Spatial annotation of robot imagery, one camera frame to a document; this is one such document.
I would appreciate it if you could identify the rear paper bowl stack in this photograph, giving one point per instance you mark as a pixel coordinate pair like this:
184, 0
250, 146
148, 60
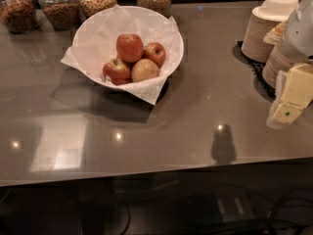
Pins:
262, 19

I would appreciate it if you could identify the white paper liner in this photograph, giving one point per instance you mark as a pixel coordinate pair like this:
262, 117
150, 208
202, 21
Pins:
94, 46

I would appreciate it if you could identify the front paper bowl stack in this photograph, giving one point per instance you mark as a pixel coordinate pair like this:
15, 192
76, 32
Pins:
276, 62

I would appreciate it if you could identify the black box under table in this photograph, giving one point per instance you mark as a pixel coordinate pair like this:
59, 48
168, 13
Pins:
223, 209

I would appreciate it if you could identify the white bowl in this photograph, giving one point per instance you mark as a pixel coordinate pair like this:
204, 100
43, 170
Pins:
98, 33

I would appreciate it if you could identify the red apple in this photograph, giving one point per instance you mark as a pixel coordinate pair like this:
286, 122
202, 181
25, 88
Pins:
155, 52
129, 47
117, 71

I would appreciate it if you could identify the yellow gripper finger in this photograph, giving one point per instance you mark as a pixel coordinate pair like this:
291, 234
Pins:
275, 35
294, 93

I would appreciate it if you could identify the paper bowl stack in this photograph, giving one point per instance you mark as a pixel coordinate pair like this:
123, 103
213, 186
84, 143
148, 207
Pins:
276, 62
262, 19

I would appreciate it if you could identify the black rubber mat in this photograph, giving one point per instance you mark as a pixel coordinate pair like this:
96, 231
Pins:
261, 86

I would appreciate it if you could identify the leftmost glass cereal jar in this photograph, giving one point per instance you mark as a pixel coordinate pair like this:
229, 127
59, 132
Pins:
18, 16

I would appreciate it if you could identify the yellowish front apple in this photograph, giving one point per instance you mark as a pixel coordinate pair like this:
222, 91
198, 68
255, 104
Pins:
144, 69

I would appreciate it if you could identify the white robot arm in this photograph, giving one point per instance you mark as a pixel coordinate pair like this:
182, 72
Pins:
298, 36

